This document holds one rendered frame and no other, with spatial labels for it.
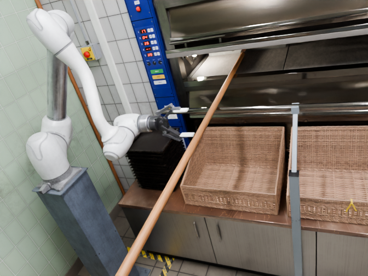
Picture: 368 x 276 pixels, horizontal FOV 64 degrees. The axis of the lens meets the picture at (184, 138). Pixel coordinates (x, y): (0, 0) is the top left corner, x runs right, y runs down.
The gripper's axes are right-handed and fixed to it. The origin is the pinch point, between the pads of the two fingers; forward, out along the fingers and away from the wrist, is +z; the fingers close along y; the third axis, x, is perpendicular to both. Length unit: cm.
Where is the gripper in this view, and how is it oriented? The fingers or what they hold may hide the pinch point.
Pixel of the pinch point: (188, 122)
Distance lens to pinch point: 139.4
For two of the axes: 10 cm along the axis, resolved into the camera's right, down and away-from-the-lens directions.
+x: -3.4, 5.6, -7.6
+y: 2.3, 8.3, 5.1
